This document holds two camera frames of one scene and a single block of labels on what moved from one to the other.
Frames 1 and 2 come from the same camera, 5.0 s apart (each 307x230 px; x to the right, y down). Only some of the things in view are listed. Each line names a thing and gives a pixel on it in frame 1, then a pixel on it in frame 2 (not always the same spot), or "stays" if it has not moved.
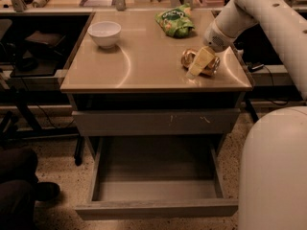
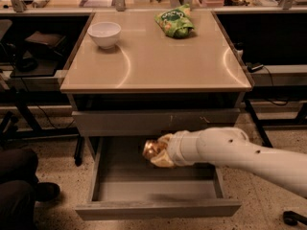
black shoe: x=46 y=191 stays
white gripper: x=215 y=38 → x=175 y=148
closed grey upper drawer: x=151 y=123 stays
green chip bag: x=177 y=22 stays
